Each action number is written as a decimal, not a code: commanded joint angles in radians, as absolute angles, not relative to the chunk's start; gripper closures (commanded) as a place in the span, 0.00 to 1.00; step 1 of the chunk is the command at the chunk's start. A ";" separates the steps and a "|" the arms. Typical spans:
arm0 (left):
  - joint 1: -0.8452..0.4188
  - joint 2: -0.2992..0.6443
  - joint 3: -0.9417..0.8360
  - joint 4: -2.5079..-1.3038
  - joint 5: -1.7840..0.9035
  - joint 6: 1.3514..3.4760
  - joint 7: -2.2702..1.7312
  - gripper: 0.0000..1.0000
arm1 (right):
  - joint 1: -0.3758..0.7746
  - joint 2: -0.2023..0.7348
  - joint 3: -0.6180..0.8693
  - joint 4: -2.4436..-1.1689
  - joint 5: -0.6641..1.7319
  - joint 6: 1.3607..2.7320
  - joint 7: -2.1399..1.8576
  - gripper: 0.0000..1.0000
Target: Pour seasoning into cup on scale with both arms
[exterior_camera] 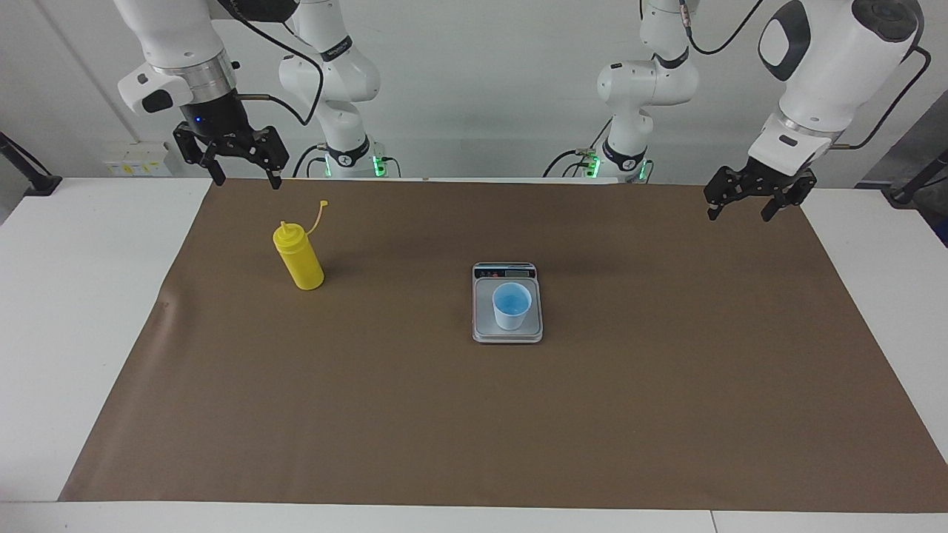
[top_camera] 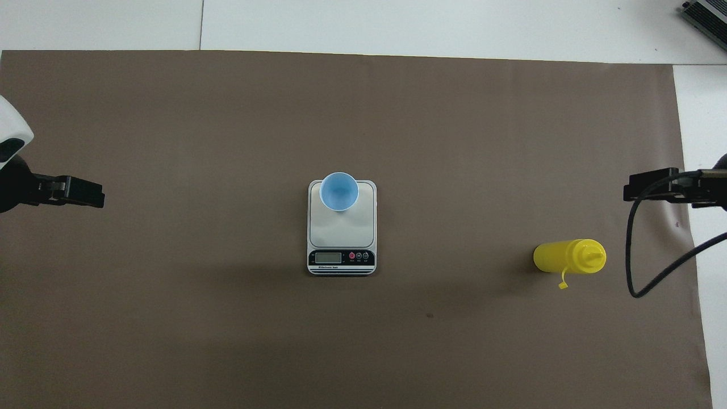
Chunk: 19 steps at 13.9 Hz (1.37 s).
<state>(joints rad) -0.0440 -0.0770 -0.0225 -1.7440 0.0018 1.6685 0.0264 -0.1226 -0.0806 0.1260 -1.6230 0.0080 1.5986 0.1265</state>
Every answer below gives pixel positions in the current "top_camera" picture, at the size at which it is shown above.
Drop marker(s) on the brown table mat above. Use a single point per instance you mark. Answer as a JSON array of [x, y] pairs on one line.
[[454, 113]]

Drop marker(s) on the silver ribbed metal device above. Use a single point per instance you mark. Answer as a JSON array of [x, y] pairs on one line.
[[707, 17]]

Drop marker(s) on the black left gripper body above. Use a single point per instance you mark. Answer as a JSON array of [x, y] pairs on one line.
[[17, 187]]

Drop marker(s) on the light blue plastic cup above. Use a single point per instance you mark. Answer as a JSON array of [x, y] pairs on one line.
[[339, 193]]

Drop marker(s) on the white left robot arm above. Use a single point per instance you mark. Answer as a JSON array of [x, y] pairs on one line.
[[11, 128]]

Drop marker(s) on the silver digital kitchen scale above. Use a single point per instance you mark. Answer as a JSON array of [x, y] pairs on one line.
[[341, 238]]

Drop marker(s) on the yellow squeeze bottle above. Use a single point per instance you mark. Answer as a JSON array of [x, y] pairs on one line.
[[559, 257]]

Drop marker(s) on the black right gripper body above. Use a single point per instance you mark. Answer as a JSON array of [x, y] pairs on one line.
[[713, 190]]

